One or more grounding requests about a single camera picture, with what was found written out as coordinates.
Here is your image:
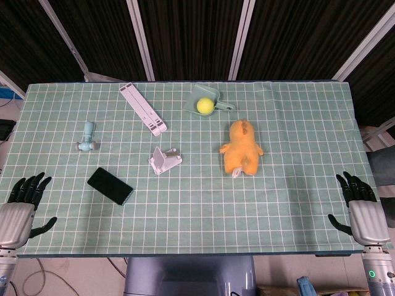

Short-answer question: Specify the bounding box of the grey robot torso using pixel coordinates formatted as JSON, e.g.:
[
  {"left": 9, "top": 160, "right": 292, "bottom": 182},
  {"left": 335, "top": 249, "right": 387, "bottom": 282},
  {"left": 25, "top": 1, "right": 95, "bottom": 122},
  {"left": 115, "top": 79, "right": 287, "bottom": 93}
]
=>
[{"left": 123, "top": 256, "right": 257, "bottom": 296}]

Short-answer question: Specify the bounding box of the blue cloth bag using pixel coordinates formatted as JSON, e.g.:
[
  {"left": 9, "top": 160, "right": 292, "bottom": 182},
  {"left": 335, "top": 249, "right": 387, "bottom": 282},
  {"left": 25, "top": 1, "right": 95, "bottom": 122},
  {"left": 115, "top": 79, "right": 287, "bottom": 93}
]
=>
[{"left": 296, "top": 276, "right": 316, "bottom": 296}]

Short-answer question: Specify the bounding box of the yellow ball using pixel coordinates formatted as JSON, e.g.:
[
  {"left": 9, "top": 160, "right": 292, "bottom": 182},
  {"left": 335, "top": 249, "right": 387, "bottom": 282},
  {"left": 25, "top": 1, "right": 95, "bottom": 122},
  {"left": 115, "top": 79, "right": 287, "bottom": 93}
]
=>
[{"left": 196, "top": 97, "right": 215, "bottom": 116}]

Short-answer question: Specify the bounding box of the white folded laptop stand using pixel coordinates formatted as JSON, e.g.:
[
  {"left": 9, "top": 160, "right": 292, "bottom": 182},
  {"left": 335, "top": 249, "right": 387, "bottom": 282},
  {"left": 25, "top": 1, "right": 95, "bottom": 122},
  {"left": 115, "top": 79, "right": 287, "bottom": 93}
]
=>
[{"left": 119, "top": 82, "right": 168, "bottom": 138}]

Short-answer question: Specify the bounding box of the orange plush toy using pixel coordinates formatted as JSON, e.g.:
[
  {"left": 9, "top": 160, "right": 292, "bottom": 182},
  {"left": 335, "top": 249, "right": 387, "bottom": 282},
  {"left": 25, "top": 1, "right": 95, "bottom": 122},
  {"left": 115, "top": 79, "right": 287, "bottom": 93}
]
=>
[{"left": 219, "top": 119, "right": 265, "bottom": 178}]

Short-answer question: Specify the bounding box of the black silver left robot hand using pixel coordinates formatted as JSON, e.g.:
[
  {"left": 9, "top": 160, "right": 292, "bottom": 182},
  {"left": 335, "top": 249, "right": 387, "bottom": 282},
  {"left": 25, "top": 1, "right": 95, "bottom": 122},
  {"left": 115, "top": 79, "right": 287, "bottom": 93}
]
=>
[{"left": 0, "top": 171, "right": 58, "bottom": 249}]

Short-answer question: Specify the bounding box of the orange floor cable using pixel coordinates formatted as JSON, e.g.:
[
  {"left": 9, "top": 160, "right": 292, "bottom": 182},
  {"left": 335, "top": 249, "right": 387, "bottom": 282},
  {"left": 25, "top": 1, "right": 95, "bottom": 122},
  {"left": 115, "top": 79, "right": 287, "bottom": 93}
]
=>
[{"left": 22, "top": 257, "right": 72, "bottom": 296}]

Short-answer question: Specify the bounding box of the light blue toy hammer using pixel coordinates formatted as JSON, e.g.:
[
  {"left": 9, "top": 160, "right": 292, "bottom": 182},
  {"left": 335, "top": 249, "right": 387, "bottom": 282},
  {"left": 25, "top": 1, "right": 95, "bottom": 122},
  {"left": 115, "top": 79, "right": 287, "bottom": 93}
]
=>
[{"left": 76, "top": 121, "right": 101, "bottom": 152}]

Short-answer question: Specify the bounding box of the white folding phone stand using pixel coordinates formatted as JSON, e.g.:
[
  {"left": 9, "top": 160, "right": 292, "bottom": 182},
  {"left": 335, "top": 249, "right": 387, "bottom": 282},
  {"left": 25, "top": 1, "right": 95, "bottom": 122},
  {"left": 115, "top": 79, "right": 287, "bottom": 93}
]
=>
[{"left": 148, "top": 147, "right": 183, "bottom": 176}]

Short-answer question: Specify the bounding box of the black curtain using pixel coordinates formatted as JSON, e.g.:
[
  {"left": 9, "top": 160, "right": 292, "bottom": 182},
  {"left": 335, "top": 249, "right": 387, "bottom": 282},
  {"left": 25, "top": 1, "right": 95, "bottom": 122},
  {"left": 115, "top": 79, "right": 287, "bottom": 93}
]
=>
[{"left": 0, "top": 0, "right": 395, "bottom": 130}]

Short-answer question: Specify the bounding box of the black smartphone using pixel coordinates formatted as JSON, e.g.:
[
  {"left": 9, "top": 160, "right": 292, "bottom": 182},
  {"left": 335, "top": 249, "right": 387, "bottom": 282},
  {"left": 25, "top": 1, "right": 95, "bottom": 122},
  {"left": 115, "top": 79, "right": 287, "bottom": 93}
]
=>
[{"left": 87, "top": 167, "right": 135, "bottom": 207}]

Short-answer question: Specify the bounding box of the aluminium frame post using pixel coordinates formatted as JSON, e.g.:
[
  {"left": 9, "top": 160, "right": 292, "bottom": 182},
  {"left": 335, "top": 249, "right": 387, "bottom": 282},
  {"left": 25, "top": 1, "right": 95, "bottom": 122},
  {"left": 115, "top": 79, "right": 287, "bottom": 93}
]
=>
[
  {"left": 38, "top": 0, "right": 91, "bottom": 83},
  {"left": 227, "top": 0, "right": 256, "bottom": 81},
  {"left": 125, "top": 0, "right": 156, "bottom": 82},
  {"left": 331, "top": 5, "right": 395, "bottom": 82},
  {"left": 0, "top": 69, "right": 26, "bottom": 101}
]

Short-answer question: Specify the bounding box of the aluminium frame bracket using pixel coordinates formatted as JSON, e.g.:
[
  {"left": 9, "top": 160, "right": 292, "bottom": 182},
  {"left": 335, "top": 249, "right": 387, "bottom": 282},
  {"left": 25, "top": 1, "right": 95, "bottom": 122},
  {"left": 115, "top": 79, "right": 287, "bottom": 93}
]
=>
[{"left": 361, "top": 116, "right": 395, "bottom": 152}]

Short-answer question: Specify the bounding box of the green plastic dustpan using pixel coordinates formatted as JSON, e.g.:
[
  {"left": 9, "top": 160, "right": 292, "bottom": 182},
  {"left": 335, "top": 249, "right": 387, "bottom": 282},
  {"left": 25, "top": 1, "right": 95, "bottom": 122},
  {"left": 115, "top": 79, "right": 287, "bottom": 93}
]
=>
[{"left": 182, "top": 83, "right": 236, "bottom": 117}]

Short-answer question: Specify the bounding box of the black box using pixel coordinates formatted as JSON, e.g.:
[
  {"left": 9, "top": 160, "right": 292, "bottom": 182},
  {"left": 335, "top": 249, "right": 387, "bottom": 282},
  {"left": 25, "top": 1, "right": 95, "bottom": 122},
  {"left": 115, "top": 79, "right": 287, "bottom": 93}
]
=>
[{"left": 0, "top": 119, "right": 16, "bottom": 141}]

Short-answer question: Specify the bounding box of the green grid tablecloth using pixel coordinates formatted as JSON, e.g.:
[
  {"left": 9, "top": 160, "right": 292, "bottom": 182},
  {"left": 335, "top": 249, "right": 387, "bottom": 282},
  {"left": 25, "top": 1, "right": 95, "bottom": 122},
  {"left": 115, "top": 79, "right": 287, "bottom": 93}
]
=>
[{"left": 0, "top": 80, "right": 384, "bottom": 257}]

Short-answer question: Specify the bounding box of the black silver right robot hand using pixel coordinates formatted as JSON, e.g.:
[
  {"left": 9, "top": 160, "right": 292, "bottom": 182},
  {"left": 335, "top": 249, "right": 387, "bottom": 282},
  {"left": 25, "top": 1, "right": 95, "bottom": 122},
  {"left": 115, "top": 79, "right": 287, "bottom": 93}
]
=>
[{"left": 327, "top": 171, "right": 391, "bottom": 247}]

